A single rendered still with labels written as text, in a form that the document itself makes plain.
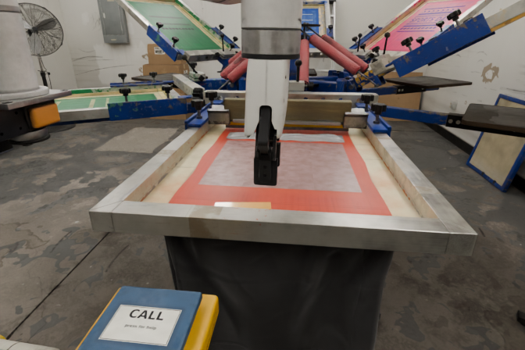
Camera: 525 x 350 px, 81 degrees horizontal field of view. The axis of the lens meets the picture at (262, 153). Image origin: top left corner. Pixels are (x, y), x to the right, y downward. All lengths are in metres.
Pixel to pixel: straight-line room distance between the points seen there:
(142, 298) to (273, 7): 0.36
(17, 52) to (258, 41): 0.52
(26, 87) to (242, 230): 0.52
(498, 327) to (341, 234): 1.52
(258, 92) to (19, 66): 0.53
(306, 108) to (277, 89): 0.63
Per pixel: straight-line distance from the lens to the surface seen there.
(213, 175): 0.71
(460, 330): 1.85
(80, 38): 6.25
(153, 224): 0.53
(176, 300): 0.40
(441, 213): 0.57
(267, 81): 0.37
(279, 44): 0.38
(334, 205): 0.60
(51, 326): 1.90
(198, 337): 0.39
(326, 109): 1.01
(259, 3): 0.38
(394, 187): 0.70
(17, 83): 0.78
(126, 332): 0.39
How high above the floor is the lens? 1.25
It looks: 21 degrees down
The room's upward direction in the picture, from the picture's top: straight up
